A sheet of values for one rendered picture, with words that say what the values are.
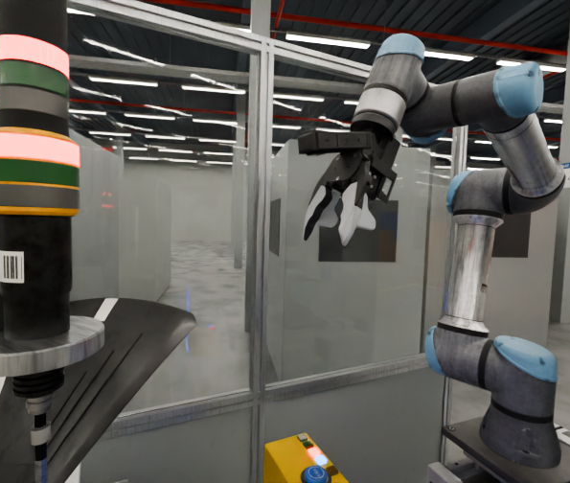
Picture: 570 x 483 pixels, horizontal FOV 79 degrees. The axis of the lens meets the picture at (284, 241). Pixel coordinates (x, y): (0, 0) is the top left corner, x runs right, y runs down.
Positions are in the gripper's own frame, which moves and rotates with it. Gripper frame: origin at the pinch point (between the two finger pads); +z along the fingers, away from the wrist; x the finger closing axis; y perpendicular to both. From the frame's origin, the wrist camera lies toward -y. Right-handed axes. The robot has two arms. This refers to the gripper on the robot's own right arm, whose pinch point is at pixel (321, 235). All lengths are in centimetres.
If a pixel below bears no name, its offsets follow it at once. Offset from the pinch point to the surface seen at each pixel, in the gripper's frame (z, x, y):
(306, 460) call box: 37.9, 9.3, 22.7
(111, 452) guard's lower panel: 64, 53, 2
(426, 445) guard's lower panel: 46, 41, 119
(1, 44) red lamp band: 3.7, -16.9, -36.4
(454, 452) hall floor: 66, 83, 230
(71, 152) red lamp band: 7.3, -17.1, -31.5
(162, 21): -42, 53, -31
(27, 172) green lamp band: 9.3, -18.0, -32.8
